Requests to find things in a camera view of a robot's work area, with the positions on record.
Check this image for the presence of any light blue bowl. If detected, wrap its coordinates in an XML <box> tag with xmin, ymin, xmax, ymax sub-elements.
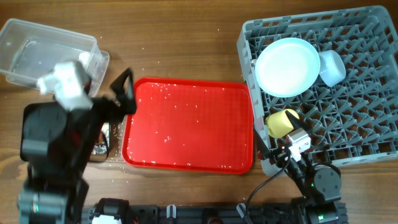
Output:
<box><xmin>318</xmin><ymin>50</ymin><xmax>346</xmax><ymax>87</ymax></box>

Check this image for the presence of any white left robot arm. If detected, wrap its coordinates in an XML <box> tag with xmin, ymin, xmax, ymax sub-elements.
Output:
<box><xmin>17</xmin><ymin>68</ymin><xmax>137</xmax><ymax>223</ymax></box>

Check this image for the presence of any yellow plastic cup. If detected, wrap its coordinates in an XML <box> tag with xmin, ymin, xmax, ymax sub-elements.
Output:
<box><xmin>264</xmin><ymin>109</ymin><xmax>299</xmax><ymax>138</ymax></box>

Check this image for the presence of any red plastic tray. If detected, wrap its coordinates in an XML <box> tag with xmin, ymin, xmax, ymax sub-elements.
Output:
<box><xmin>121</xmin><ymin>78</ymin><xmax>254</xmax><ymax>175</ymax></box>

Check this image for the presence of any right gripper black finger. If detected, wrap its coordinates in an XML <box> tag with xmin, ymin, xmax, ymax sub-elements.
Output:
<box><xmin>253</xmin><ymin>128</ymin><xmax>271</xmax><ymax>159</ymax></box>
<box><xmin>285</xmin><ymin>110</ymin><xmax>312</xmax><ymax>133</ymax></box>

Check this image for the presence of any grey dishwasher rack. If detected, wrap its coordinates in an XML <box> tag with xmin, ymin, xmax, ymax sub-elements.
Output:
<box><xmin>237</xmin><ymin>6</ymin><xmax>397</xmax><ymax>167</ymax></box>

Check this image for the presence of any clear plastic bin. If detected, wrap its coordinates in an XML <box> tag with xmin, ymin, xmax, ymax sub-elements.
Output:
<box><xmin>1</xmin><ymin>19</ymin><xmax>109</xmax><ymax>96</ymax></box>

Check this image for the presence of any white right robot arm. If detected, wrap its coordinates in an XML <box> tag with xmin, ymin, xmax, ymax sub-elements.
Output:
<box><xmin>243</xmin><ymin>109</ymin><xmax>343</xmax><ymax>223</ymax></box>

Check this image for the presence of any black square bin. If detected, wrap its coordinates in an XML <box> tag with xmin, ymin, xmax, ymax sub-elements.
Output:
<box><xmin>20</xmin><ymin>102</ymin><xmax>111</xmax><ymax>165</ymax></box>

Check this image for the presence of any light blue plate with rice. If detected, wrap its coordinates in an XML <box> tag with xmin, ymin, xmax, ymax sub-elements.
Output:
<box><xmin>254</xmin><ymin>37</ymin><xmax>320</xmax><ymax>98</ymax></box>

